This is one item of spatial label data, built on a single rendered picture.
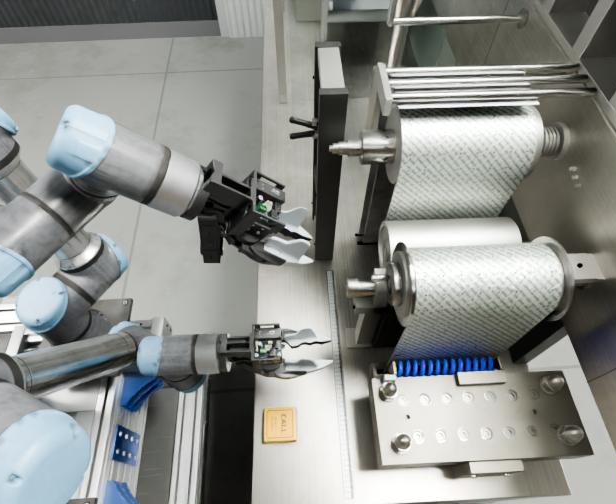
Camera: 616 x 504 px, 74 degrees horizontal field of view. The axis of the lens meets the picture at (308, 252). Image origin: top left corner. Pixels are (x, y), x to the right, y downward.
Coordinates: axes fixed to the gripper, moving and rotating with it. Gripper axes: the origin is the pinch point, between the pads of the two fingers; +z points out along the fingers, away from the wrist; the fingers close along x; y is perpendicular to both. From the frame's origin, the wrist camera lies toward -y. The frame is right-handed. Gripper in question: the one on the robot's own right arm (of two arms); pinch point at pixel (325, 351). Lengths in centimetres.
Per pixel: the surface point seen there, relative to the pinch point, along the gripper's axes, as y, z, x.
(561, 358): -109, 116, 30
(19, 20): -92, -215, 307
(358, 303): 4.7, 7.0, 8.0
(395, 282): 19.5, 11.3, 4.5
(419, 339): 5.4, 17.6, -0.3
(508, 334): 6.1, 34.2, -0.3
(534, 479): -19, 43, -23
